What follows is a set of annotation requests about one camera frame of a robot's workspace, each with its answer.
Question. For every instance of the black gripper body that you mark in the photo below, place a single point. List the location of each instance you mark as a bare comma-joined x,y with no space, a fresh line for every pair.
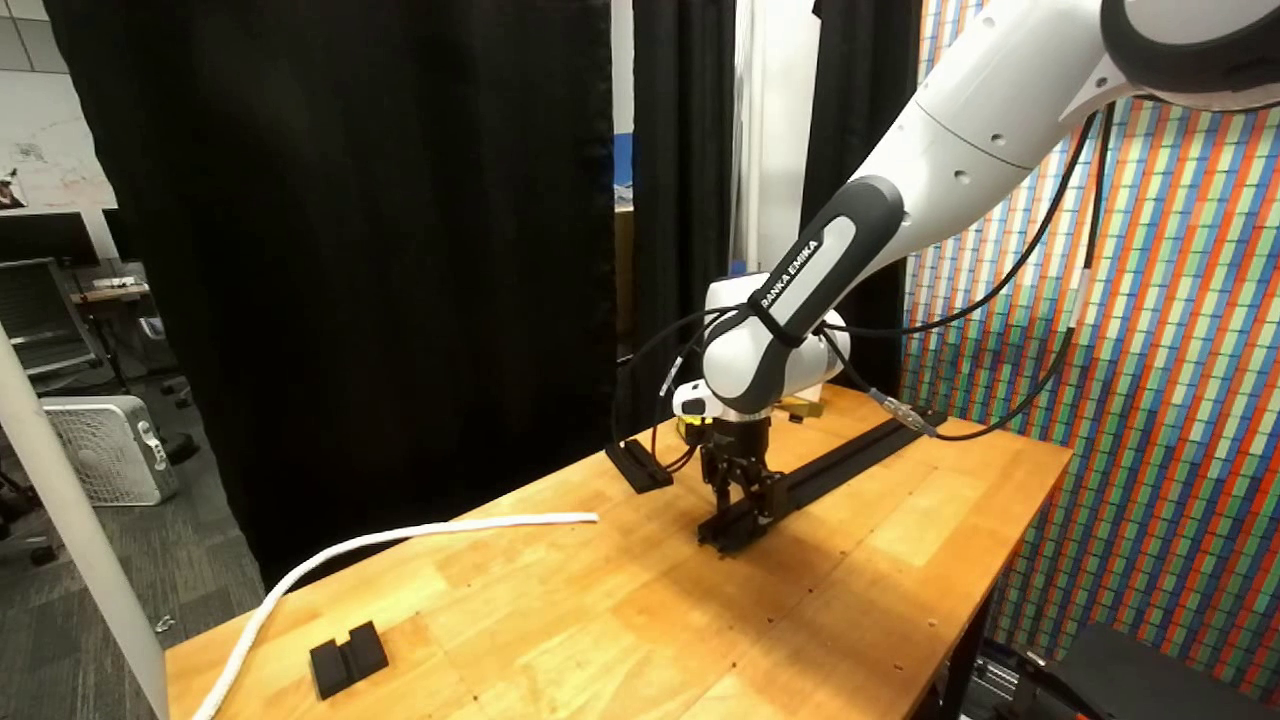
736,442

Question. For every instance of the small black notched block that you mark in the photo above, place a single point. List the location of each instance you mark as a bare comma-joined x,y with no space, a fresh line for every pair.
344,659

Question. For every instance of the wide black curtain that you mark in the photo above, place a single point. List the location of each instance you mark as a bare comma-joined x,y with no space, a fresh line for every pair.
333,264

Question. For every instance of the black box with white label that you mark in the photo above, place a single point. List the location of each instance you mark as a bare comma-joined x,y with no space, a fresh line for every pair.
1007,685

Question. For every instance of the white box appliance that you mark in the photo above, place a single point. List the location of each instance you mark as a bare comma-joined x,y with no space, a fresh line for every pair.
112,446

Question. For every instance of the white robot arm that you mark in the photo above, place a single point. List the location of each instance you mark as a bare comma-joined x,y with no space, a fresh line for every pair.
962,147

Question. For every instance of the narrow black curtain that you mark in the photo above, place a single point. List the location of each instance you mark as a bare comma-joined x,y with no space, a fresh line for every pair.
683,201

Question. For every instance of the multicolour patterned backdrop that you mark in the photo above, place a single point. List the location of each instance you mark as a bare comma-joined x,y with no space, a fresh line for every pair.
1172,533

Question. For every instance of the black padded stool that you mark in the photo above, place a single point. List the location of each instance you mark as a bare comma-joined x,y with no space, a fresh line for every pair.
1160,673

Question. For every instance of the slanted white pole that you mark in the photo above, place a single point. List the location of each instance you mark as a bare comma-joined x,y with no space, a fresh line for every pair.
66,533

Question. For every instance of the black curtain beside patterned backdrop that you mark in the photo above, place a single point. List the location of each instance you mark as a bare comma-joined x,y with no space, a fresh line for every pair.
846,95

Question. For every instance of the long black grooved track piece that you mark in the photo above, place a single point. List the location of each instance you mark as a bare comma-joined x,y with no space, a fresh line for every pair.
726,530

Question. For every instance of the white frame post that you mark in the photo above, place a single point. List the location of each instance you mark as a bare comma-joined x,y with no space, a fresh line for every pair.
773,132

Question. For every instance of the short black grooved track piece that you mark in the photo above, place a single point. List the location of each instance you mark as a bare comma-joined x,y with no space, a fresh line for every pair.
638,464

